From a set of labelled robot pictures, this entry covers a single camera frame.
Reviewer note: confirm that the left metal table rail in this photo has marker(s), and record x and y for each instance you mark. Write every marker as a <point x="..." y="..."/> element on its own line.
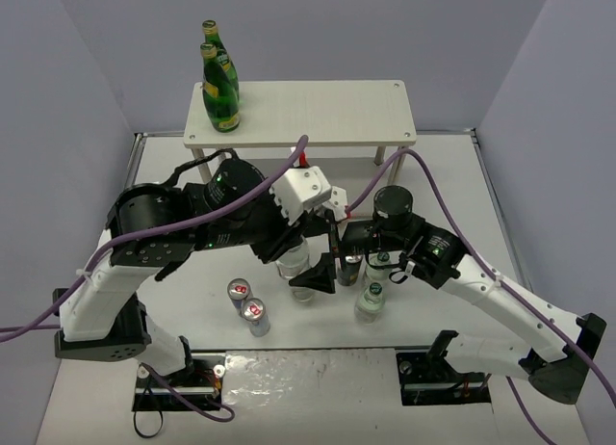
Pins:
<point x="130" y="178"/>

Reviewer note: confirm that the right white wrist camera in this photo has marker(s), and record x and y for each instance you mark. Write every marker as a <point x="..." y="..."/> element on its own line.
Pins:
<point x="336" y="205"/>

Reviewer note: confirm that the metal table rail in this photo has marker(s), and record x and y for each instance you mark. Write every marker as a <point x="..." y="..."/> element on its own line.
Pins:
<point x="512" y="251"/>
<point x="130" y="178"/>

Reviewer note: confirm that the green glass bottle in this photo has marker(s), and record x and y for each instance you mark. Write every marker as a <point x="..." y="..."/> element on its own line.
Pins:
<point x="211" y="35"/>
<point x="219" y="95"/>

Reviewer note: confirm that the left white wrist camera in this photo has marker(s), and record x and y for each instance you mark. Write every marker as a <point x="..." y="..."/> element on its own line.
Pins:
<point x="300" y="190"/>

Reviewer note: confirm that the clear bottle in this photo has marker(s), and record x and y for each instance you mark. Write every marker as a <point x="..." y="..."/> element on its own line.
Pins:
<point x="377" y="269"/>
<point x="370" y="303"/>
<point x="301" y="293"/>
<point x="294" y="262"/>

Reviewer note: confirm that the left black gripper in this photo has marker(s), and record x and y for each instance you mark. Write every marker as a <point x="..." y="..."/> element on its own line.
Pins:
<point x="277" y="243"/>

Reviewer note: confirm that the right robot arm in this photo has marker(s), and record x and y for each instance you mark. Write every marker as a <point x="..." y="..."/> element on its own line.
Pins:
<point x="552" y="347"/>

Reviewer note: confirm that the black can right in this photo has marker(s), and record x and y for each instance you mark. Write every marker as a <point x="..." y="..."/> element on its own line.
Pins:
<point x="348" y="269"/>

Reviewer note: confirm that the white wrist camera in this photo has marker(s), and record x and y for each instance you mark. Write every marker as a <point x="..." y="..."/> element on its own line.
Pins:
<point x="300" y="190"/>
<point x="336" y="205"/>

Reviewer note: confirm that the white two-tier shelf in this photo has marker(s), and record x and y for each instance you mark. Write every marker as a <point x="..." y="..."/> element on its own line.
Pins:
<point x="351" y="126"/>

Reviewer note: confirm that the right metal table rail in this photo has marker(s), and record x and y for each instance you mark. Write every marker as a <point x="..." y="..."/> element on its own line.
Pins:
<point x="512" y="251"/>

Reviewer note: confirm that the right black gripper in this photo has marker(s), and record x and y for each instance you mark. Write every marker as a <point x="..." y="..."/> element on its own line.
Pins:
<point x="346" y="245"/>

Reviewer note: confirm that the silver red can front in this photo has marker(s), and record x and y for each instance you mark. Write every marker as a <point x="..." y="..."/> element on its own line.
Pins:
<point x="255" y="314"/>

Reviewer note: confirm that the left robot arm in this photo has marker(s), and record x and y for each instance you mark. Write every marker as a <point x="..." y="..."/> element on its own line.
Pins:
<point x="154" y="228"/>

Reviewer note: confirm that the green glass bottle front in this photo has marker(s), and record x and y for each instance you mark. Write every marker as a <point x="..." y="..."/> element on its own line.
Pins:
<point x="219" y="95"/>

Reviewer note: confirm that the silver red can rear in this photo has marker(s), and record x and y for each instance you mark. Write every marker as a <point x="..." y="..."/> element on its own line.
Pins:
<point x="238" y="291"/>

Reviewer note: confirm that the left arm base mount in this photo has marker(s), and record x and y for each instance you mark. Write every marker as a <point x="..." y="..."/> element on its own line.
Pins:
<point x="202" y="387"/>

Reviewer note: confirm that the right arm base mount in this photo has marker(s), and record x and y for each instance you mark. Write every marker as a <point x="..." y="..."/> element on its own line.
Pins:
<point x="436" y="383"/>

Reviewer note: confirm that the silver red can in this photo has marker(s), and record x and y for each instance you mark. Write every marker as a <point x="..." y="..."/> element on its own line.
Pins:
<point x="238" y="291"/>
<point x="255" y="314"/>

